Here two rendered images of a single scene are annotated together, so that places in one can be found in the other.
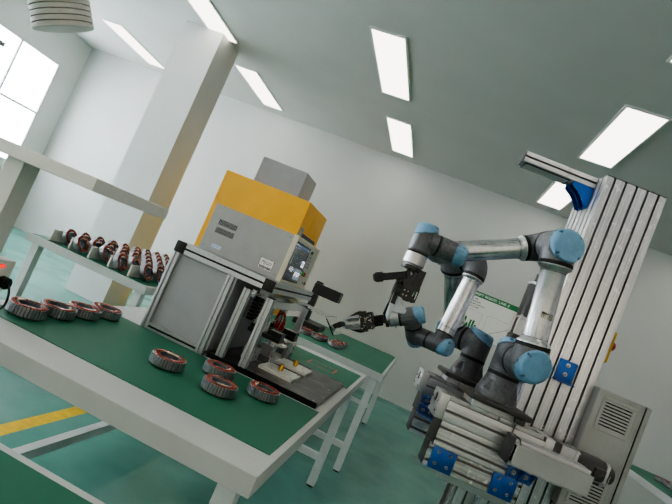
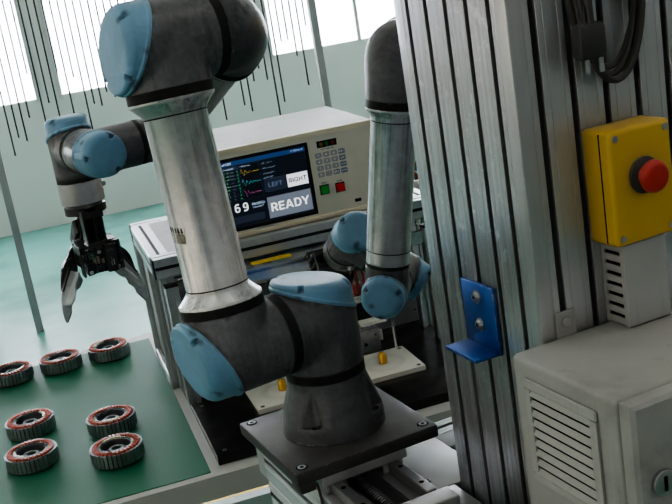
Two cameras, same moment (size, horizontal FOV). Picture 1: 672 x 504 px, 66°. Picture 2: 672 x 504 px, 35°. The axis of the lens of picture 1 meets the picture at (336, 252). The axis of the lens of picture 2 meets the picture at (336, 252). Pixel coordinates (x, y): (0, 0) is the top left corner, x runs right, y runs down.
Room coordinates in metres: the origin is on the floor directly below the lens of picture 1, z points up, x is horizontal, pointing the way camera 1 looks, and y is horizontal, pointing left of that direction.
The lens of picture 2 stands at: (1.27, -2.07, 1.69)
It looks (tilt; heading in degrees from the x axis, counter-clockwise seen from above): 15 degrees down; 63
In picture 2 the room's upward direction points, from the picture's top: 9 degrees counter-clockwise
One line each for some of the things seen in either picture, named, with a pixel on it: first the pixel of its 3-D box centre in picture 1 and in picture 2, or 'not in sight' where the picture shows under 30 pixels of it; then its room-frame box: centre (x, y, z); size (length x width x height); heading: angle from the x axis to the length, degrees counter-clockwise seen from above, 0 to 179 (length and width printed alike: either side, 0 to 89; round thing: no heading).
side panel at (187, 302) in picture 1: (188, 301); (157, 311); (2.02, 0.45, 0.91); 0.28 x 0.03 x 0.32; 78
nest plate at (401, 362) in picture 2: (294, 366); (383, 365); (2.38, -0.03, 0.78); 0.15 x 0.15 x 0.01; 78
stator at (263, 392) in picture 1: (263, 391); (117, 450); (1.75, 0.04, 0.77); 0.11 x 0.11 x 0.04
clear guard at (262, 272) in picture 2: (306, 313); (286, 276); (2.19, 0.02, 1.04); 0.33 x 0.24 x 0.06; 78
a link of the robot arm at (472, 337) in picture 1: (477, 343); not in sight; (2.39, -0.77, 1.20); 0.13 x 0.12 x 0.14; 49
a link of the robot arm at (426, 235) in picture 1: (424, 239); (72, 148); (1.72, -0.26, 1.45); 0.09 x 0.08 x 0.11; 94
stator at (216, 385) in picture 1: (219, 386); (32, 456); (1.60, 0.17, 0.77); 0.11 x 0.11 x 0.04
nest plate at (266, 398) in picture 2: (279, 371); (283, 392); (2.14, 0.02, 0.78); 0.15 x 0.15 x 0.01; 78
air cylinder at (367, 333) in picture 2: (268, 349); (362, 338); (2.41, 0.11, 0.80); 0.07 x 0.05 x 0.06; 168
